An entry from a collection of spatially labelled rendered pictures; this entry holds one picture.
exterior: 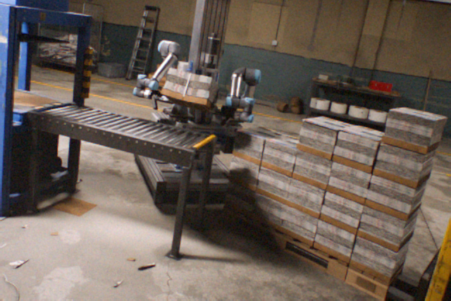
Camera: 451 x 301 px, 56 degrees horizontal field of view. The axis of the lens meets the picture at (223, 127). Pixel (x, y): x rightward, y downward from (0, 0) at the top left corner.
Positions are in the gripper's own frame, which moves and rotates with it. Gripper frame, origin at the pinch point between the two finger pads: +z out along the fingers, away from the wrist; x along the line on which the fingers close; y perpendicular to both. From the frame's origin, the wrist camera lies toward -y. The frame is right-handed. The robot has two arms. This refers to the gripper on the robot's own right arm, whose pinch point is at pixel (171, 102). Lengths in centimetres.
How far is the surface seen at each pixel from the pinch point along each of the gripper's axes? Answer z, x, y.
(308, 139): 117, -8, -7
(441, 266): 211, -44, -68
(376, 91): 194, 552, 212
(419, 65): 271, 603, 300
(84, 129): -35, -55, -43
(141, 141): 10, -55, -41
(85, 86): -84, 2, -2
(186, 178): 46, -48, -58
